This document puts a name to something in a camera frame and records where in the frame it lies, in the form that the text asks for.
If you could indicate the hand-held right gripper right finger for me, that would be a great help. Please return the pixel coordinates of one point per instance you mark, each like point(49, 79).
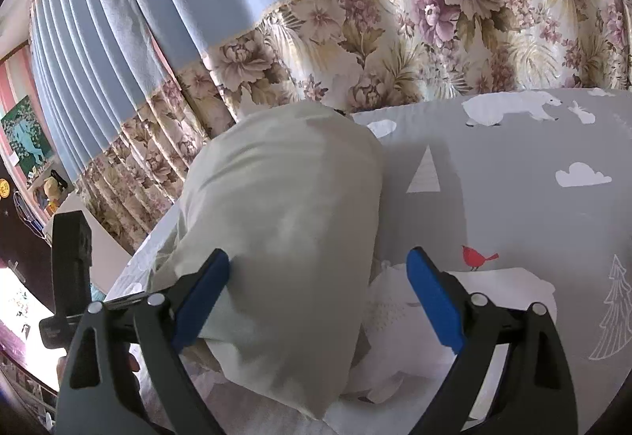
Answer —
point(434, 299)

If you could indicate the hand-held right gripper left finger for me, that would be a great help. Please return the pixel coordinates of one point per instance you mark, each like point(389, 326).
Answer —
point(200, 302)

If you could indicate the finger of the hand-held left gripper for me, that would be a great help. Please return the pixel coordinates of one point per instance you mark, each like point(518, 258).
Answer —
point(123, 301)

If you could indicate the cream jacket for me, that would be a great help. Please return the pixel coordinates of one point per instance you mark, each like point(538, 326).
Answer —
point(286, 228)

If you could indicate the person's left hand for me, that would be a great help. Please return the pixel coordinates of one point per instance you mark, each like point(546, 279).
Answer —
point(134, 362)

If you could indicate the beige board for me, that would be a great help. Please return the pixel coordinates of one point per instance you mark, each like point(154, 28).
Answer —
point(111, 252)

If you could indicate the yellow plush toy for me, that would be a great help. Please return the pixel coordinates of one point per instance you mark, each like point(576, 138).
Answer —
point(53, 191)

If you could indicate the grey animal print bed sheet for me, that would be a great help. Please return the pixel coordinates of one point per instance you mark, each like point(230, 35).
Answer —
point(518, 218)

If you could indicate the green wall painting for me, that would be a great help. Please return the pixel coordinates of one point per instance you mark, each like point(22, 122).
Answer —
point(27, 134)

